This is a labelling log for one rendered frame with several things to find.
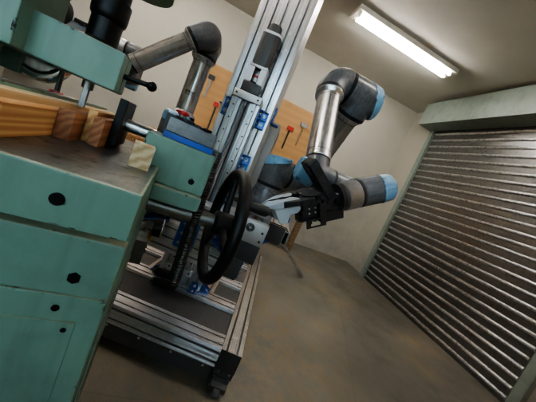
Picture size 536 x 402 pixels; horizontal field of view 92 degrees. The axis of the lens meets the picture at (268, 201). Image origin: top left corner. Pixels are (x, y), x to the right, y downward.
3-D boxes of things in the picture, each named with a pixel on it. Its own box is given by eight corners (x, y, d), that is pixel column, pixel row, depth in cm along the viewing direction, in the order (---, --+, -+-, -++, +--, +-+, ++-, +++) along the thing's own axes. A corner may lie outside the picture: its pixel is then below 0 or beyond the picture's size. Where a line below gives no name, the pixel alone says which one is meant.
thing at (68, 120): (67, 141, 40) (76, 113, 39) (50, 135, 39) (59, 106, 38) (106, 136, 61) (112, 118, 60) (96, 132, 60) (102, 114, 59)
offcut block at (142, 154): (147, 171, 42) (155, 148, 42) (127, 165, 41) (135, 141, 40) (147, 167, 45) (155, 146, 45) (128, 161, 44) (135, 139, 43)
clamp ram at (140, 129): (147, 158, 51) (162, 115, 50) (105, 143, 49) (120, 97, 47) (151, 154, 60) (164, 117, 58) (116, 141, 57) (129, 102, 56)
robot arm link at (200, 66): (158, 134, 120) (199, 17, 113) (164, 135, 134) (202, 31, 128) (183, 144, 123) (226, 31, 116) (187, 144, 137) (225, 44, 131)
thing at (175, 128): (211, 155, 54) (221, 130, 53) (156, 132, 49) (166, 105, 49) (206, 150, 66) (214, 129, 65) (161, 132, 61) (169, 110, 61)
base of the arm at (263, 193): (248, 195, 125) (255, 176, 123) (277, 207, 125) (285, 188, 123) (243, 198, 110) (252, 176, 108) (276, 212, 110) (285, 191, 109)
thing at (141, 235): (140, 265, 82) (148, 242, 81) (96, 255, 77) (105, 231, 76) (143, 253, 90) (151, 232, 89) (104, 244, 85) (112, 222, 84)
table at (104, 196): (205, 262, 33) (222, 220, 32) (-145, 180, 22) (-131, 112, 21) (190, 179, 89) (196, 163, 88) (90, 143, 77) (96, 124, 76)
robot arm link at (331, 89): (330, 47, 86) (305, 171, 66) (356, 63, 89) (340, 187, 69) (312, 72, 96) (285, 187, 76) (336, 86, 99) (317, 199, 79)
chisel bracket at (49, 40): (111, 99, 47) (126, 53, 46) (16, 59, 42) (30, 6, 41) (120, 103, 54) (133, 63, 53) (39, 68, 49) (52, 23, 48)
